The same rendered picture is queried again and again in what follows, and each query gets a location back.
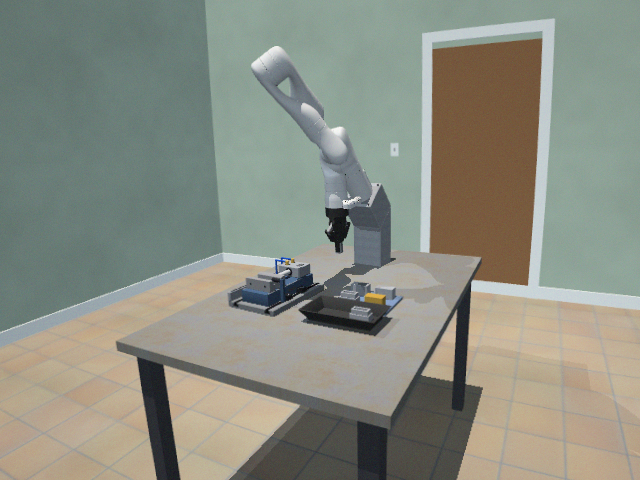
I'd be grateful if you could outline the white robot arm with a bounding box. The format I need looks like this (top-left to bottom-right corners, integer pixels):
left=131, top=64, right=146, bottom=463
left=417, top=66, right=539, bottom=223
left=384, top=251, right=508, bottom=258
left=251, top=46, right=372, bottom=209

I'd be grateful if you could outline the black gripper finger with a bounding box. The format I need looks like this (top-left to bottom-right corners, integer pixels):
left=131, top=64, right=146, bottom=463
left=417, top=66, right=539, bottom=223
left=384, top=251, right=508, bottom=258
left=325, top=222, right=342, bottom=254
left=341, top=221, right=350, bottom=253

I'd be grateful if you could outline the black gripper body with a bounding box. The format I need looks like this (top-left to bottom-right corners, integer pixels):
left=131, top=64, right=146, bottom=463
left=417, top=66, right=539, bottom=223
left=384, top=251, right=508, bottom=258
left=325, top=207, right=349, bottom=233

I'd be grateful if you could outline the yellow rectangular block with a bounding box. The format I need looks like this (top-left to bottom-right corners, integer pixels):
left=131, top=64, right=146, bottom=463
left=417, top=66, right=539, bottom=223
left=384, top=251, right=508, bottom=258
left=364, top=293, right=386, bottom=305

